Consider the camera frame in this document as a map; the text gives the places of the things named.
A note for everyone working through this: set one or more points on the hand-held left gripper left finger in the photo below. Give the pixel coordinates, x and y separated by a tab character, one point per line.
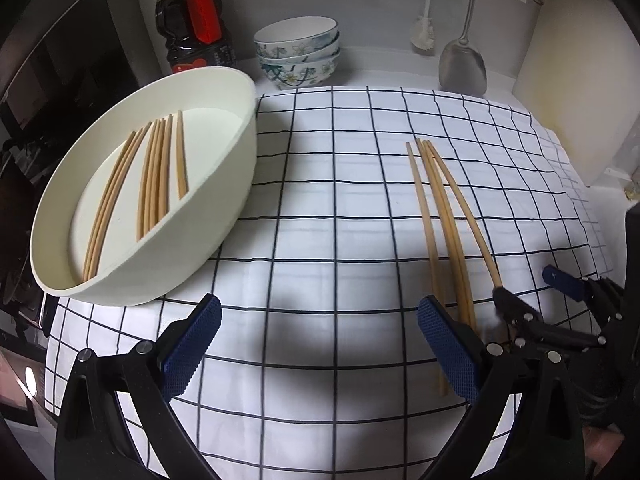
192	347

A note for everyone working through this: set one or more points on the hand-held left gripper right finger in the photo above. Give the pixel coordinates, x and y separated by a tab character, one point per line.
447	352

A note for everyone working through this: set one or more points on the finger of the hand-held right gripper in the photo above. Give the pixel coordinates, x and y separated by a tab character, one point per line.
562	280
530	320

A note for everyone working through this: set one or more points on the group of wooden chopsticks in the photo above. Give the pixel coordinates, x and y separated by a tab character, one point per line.
155	185

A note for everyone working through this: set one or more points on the white oval basin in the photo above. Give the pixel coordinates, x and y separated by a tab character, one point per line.
220	160

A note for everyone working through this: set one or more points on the person's right hand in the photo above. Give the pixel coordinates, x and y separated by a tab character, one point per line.
605	445

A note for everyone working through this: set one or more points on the small brass fitting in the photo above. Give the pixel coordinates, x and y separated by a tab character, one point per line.
629	192

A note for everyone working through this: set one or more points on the white black grid cloth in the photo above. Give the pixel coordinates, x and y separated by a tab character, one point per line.
325	260

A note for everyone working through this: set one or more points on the black stove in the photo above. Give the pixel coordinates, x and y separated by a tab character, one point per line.
15	360

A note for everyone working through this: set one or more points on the white cutting board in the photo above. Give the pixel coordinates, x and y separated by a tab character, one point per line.
565	85

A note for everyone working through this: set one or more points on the metal spatula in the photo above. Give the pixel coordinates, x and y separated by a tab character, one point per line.
462	70

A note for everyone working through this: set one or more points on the white bottle brush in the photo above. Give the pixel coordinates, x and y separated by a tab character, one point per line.
422	35

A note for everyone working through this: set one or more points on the floral ceramic bowl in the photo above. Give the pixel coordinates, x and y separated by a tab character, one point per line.
327	56
300	77
295	40

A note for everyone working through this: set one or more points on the dark soy sauce bottle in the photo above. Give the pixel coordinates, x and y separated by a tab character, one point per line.
185	50

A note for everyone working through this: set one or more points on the black range hood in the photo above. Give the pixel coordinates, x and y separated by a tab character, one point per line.
60	60

